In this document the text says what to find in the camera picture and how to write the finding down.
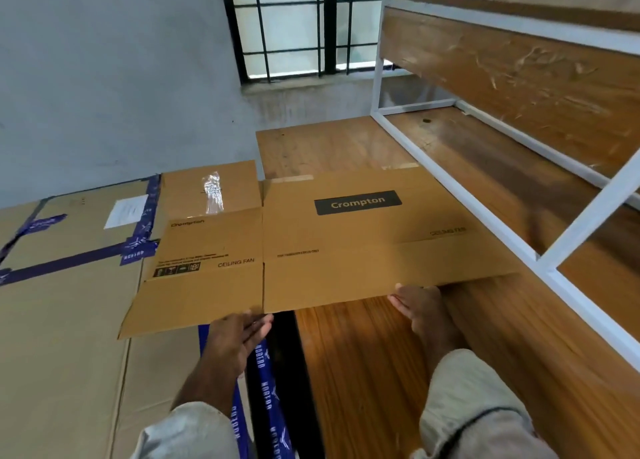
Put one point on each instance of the stack of cardboard boxes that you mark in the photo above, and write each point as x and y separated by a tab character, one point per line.
60	324

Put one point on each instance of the black framed window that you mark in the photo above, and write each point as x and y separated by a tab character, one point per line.
290	24

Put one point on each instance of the wooden table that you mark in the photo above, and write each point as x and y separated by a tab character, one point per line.
380	394

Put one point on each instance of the brown cardboard box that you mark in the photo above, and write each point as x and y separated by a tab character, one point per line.
330	264

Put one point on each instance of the person's left forearm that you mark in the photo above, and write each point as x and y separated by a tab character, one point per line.
210	389

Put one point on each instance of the person's right forearm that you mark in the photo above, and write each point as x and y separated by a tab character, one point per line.
450	349

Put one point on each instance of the person's light grey shirt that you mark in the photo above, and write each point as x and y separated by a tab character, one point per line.
470	414

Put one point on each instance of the person's left hand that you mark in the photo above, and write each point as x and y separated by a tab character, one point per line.
235	342

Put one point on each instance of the white metal shelf rack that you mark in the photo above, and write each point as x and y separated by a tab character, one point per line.
590	219

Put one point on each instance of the person's right hand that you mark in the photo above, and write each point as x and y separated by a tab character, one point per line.
425	309

